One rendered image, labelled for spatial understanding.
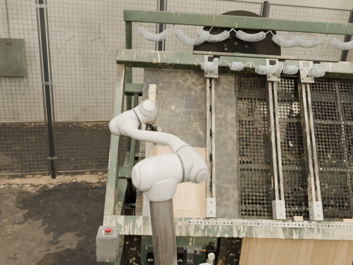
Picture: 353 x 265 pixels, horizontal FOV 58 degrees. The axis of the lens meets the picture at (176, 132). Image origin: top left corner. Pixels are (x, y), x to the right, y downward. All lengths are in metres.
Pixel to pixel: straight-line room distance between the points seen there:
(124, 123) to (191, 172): 0.57
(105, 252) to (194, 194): 0.68
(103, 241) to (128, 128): 0.68
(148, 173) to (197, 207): 1.00
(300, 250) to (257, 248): 0.34
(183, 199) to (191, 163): 0.90
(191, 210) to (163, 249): 0.82
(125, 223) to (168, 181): 0.93
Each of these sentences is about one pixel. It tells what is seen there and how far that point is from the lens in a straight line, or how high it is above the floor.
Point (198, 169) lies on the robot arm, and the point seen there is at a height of 1.55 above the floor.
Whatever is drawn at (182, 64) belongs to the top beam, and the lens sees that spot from 2.44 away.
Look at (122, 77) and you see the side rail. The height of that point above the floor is 1.71.
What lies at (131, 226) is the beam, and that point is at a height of 0.86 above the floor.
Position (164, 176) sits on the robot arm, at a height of 1.54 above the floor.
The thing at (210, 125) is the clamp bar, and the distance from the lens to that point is 2.34.
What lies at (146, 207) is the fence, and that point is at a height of 0.95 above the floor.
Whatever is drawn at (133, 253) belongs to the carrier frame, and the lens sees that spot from 2.62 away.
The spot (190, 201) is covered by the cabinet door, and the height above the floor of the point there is 0.97.
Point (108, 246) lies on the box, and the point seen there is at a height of 0.87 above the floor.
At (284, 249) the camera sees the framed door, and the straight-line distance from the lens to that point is 2.74.
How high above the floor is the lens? 2.12
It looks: 19 degrees down
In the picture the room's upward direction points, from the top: 4 degrees clockwise
